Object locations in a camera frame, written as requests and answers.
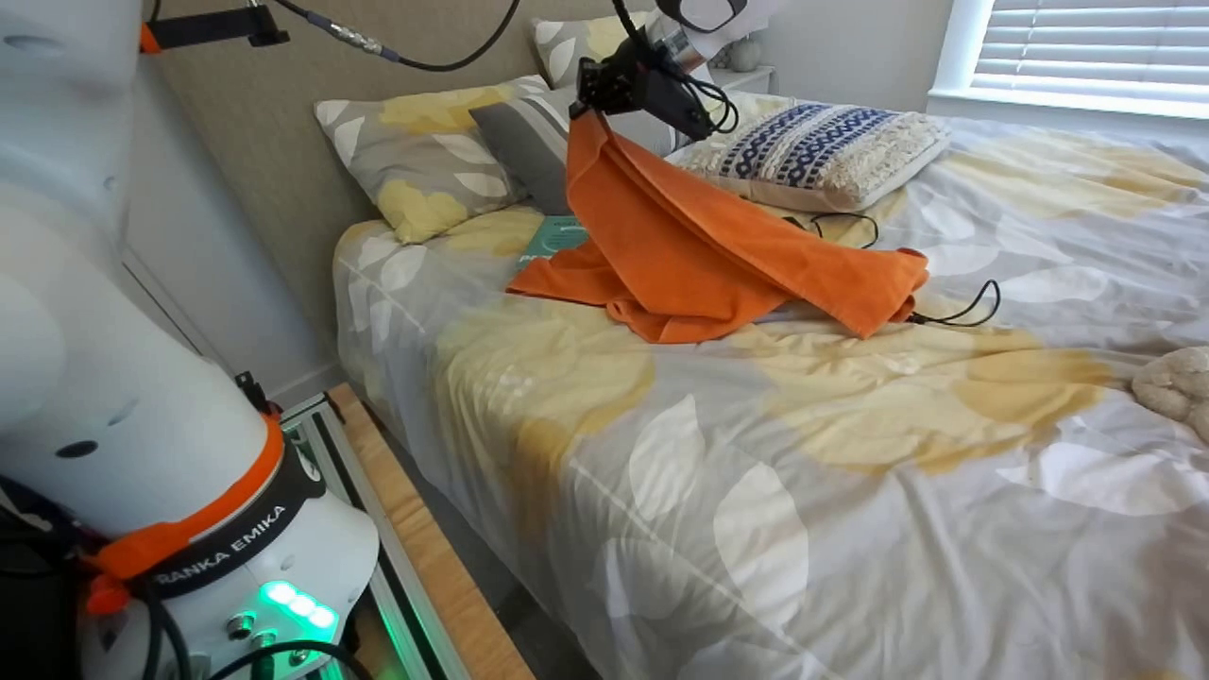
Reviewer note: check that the grey striped pillow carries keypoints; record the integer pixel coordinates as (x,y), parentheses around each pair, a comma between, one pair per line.
(531,135)

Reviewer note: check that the teal paperback book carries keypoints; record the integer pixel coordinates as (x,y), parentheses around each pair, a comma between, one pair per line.
(552,237)

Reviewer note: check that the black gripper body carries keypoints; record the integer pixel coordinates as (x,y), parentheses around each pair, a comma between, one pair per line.
(656,76)

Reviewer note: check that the orange towel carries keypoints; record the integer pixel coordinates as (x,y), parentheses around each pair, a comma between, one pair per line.
(678,259)

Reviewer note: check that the grey yellow leaf pillow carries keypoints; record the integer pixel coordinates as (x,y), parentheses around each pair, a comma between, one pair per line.
(421,155)

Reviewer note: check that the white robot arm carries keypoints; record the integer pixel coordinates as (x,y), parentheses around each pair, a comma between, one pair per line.
(210,551)

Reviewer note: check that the beige upholstered headboard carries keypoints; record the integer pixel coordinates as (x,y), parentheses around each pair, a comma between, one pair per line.
(254,115)

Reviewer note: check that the wooden bed frame rail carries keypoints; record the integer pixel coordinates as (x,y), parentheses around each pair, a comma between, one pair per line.
(452,610)

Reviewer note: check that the white window blinds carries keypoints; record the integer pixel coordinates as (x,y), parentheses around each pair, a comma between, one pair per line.
(1154,52)

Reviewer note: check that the grey yellow leaf duvet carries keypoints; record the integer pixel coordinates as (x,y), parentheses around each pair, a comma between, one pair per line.
(970,495)

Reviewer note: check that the beige blue patterned pillow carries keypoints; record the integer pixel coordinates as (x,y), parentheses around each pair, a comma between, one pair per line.
(814,155)

